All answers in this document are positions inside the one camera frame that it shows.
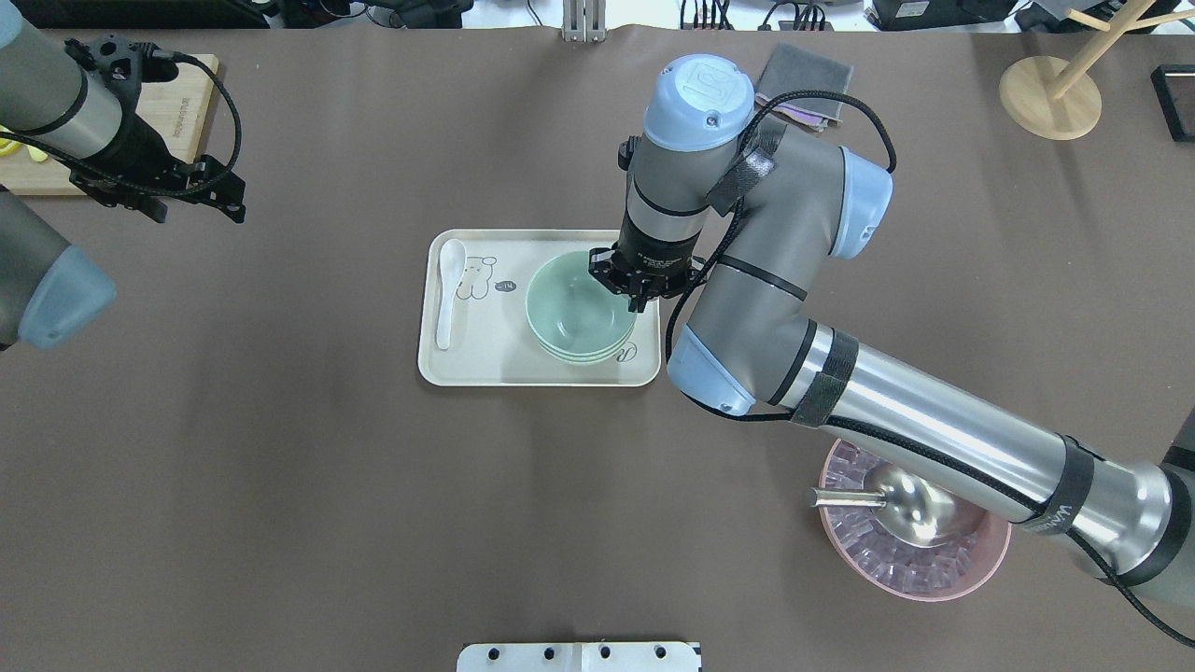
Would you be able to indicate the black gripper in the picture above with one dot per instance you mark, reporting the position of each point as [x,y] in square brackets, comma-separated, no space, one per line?
[661,254]
[137,149]

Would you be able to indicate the green bowl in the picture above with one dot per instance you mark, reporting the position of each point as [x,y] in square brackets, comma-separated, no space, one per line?
[566,305]
[583,358]
[574,349]

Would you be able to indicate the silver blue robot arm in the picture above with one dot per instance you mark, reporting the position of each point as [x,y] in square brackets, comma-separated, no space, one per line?
[77,102]
[720,200]

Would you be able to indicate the wooden cutting board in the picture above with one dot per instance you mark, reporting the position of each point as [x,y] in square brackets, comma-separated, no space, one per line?
[178,110]

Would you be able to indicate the green bowl on tray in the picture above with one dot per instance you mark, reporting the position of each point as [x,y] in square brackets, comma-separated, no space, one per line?
[583,358]

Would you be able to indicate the yellow plastic knife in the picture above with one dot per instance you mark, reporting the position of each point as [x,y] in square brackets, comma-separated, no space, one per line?
[9,147]

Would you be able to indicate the cream serving tray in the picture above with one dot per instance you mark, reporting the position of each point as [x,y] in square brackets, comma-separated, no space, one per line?
[491,342]

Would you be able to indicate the white ceramic spoon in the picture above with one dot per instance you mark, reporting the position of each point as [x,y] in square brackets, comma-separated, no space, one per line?
[451,266]

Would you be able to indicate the grey folded cloth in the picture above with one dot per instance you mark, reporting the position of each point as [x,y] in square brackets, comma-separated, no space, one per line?
[790,68]

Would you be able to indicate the metal ice scoop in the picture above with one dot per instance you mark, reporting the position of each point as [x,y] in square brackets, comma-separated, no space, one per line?
[908,506]

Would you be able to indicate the pink bowl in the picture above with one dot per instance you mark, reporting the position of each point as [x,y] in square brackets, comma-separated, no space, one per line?
[941,573]

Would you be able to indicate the wooden mug tree stand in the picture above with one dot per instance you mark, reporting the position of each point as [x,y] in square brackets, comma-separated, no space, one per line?
[1056,99]

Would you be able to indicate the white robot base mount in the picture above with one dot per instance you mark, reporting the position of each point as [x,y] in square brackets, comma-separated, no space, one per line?
[582,656]

